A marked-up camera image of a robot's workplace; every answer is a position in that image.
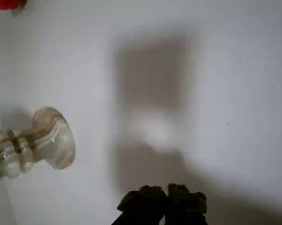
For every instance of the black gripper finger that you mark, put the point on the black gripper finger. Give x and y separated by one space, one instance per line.
143 206
185 206

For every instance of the red artificial rose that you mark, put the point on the red artificial rose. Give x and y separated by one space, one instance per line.
2 4

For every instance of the marble onyx vase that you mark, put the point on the marble onyx vase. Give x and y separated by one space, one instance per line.
59 145

